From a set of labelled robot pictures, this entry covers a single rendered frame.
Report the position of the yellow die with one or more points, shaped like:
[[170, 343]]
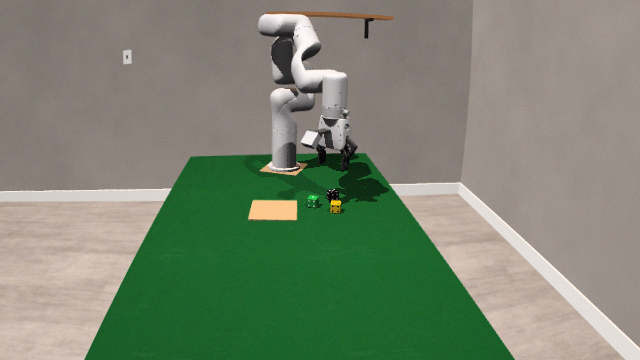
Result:
[[335, 206]]

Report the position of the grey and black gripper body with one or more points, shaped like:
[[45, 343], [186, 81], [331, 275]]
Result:
[[335, 139]]

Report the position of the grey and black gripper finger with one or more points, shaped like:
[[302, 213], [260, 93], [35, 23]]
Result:
[[346, 156], [321, 154]]

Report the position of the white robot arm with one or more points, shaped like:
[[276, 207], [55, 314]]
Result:
[[332, 84]]

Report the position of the green die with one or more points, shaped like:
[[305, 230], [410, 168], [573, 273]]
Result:
[[312, 201]]

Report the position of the black die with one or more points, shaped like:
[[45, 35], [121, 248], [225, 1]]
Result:
[[332, 194]]

